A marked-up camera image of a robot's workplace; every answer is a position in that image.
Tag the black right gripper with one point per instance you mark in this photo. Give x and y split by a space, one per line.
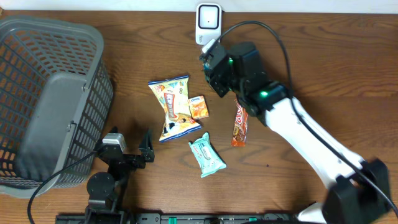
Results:
214 82

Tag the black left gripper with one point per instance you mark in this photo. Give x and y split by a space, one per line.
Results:
146 154

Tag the orange tissue pack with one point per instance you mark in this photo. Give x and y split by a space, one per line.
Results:
198 107

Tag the orange Top chocolate bar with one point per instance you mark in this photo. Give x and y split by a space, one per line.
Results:
240 126

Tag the yellow snack chip bag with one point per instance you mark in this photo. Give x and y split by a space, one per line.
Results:
172 94

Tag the white wet wipes pack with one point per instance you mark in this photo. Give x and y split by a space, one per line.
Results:
207 158

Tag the grey plastic shopping basket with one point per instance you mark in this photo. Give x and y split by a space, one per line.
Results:
55 98

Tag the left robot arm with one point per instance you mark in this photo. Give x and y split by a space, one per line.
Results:
106 189

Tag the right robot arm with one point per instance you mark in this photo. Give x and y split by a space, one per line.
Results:
358 190

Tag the white barcode scanner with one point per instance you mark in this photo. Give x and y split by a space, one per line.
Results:
208 22

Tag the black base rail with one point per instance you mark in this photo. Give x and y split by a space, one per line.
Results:
155 218

